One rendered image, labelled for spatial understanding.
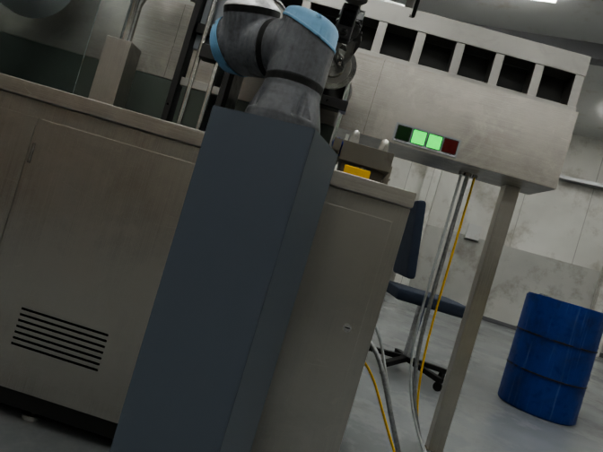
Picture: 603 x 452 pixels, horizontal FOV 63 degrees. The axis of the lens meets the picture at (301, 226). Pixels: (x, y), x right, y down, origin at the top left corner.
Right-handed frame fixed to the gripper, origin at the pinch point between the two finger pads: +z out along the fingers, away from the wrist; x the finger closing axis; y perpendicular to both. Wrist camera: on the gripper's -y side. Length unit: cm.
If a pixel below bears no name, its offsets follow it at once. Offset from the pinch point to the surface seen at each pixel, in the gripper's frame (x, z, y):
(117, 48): 73, 16, -2
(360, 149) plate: -13.5, 15.9, -17.9
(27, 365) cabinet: 55, 52, -97
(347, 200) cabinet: -13.8, 10.2, -46.1
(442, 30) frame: -31, 6, 51
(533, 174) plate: -78, 34, 18
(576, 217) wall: -481, 583, 657
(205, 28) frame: 40.1, -3.7, -8.1
